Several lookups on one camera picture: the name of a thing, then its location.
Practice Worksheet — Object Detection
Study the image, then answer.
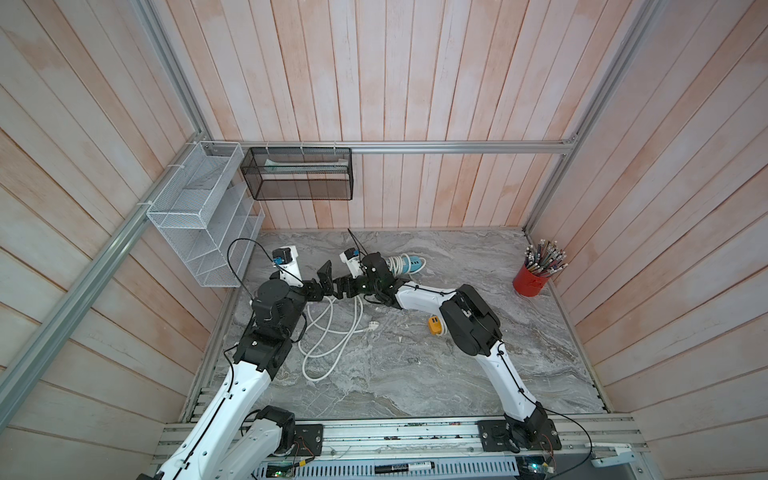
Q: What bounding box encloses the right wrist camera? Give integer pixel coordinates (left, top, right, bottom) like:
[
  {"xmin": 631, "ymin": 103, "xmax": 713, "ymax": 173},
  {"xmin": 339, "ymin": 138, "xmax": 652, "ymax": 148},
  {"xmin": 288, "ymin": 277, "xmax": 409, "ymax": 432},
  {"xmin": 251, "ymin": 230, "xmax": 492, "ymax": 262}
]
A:
[{"xmin": 339, "ymin": 247, "xmax": 363, "ymax": 278}]

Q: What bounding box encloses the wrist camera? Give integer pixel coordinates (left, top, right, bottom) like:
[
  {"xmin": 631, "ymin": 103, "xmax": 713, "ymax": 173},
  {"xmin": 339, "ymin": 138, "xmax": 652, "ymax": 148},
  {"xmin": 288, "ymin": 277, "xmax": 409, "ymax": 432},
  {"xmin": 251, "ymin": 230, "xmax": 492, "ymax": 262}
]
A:
[
  {"xmin": 339, "ymin": 247, "xmax": 363, "ymax": 278},
  {"xmin": 272, "ymin": 246, "xmax": 303, "ymax": 287}
]

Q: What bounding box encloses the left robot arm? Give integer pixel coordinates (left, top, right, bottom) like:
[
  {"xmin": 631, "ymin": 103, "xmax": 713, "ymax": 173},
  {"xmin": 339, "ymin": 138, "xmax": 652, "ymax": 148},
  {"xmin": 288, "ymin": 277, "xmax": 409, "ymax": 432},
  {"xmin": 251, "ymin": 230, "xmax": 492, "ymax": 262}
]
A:
[{"xmin": 152, "ymin": 246, "xmax": 323, "ymax": 479}]

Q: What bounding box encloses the black marker pen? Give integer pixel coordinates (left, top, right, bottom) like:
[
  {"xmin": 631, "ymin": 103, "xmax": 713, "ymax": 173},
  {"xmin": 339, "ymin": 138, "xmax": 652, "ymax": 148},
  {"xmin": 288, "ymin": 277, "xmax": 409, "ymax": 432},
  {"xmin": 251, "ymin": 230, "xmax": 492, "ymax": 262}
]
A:
[{"xmin": 374, "ymin": 461, "xmax": 436, "ymax": 475}]

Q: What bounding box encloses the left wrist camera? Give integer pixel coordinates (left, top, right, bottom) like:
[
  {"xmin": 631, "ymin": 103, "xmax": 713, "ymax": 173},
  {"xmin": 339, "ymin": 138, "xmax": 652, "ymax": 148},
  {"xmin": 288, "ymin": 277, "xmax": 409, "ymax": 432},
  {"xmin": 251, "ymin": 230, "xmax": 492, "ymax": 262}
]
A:
[{"xmin": 272, "ymin": 246, "xmax": 303, "ymax": 287}]

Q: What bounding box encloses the orange power strip with cord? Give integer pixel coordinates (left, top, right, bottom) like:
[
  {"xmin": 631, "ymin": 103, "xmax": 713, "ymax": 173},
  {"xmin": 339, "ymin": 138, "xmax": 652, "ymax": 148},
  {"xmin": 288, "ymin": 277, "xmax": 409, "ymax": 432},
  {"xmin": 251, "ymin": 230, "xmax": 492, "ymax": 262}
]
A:
[{"xmin": 427, "ymin": 315, "xmax": 447, "ymax": 336}]

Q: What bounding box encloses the teal power strip with cord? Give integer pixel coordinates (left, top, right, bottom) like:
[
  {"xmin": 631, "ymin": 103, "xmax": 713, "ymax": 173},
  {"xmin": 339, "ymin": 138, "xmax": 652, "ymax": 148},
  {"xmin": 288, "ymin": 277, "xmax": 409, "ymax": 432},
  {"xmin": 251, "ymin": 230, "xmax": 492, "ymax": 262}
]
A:
[{"xmin": 385, "ymin": 253, "xmax": 426, "ymax": 276}]

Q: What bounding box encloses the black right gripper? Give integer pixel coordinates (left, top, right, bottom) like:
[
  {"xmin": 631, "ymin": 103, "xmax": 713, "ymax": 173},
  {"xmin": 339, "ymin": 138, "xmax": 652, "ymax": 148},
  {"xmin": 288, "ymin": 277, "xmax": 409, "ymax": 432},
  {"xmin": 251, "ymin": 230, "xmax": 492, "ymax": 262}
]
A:
[{"xmin": 332, "ymin": 272, "xmax": 382, "ymax": 302}]

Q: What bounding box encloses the bundle of coloured pencils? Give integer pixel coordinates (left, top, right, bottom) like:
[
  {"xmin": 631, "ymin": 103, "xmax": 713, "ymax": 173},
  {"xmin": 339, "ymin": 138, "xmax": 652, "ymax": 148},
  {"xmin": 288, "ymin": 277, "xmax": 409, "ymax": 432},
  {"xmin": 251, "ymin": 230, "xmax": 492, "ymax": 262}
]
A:
[{"xmin": 523, "ymin": 239, "xmax": 568, "ymax": 278}]

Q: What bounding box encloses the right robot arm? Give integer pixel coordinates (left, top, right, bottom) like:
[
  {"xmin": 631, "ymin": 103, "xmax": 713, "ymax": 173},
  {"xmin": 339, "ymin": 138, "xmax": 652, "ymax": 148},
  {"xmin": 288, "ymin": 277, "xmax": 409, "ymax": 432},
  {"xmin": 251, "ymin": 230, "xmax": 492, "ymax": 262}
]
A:
[{"xmin": 318, "ymin": 253, "xmax": 562, "ymax": 451}]

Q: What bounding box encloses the white wire mesh shelf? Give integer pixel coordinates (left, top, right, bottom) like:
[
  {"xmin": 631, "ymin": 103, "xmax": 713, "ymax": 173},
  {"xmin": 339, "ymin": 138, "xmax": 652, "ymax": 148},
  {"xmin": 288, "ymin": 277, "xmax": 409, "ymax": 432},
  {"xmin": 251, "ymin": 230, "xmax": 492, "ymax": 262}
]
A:
[{"xmin": 148, "ymin": 141, "xmax": 265, "ymax": 288}]

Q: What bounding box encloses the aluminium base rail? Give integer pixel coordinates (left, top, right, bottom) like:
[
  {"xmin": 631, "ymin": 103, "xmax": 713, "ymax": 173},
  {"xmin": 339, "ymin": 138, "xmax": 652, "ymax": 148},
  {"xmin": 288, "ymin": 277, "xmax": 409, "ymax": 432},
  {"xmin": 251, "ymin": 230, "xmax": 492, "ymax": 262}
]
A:
[{"xmin": 154, "ymin": 414, "xmax": 661, "ymax": 479}]

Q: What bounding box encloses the red metal pencil bucket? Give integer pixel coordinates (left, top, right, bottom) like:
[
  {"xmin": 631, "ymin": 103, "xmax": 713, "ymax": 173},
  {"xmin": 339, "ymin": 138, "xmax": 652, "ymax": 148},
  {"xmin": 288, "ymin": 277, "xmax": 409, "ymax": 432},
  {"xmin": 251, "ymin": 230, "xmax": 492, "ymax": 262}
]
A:
[{"xmin": 513, "ymin": 266, "xmax": 548, "ymax": 298}]

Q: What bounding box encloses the black mesh basket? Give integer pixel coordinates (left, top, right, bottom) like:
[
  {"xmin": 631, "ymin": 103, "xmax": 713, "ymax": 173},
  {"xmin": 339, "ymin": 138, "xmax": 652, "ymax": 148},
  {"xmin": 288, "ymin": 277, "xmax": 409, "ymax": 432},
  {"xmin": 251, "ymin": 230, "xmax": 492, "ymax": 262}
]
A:
[{"xmin": 240, "ymin": 146, "xmax": 354, "ymax": 201}]

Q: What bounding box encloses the purple power strip with cord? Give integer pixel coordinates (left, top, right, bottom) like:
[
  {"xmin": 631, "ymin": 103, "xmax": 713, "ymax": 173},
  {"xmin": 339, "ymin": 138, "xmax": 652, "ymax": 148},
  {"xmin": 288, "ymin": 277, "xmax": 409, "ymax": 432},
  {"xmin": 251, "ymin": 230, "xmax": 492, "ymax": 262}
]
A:
[{"xmin": 296, "ymin": 297, "xmax": 380, "ymax": 383}]

